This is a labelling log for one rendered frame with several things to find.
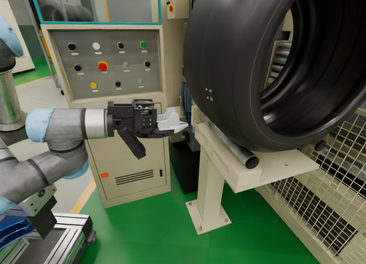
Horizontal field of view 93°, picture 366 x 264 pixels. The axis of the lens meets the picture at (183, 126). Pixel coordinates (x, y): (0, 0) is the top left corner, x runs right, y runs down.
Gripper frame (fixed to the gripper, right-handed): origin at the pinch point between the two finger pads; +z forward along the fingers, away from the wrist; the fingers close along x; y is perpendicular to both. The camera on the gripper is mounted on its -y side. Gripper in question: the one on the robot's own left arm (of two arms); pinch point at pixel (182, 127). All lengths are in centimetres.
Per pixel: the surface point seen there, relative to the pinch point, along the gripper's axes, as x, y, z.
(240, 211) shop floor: 26, -93, 68
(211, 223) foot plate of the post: 23, -95, 42
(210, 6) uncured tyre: -0.2, 29.7, 2.6
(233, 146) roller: -2.3, -7.0, 17.9
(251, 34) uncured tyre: -11.7, 24.9, 6.2
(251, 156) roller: -9.6, -5.9, 19.4
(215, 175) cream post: 26, -50, 36
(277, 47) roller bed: 38, 24, 63
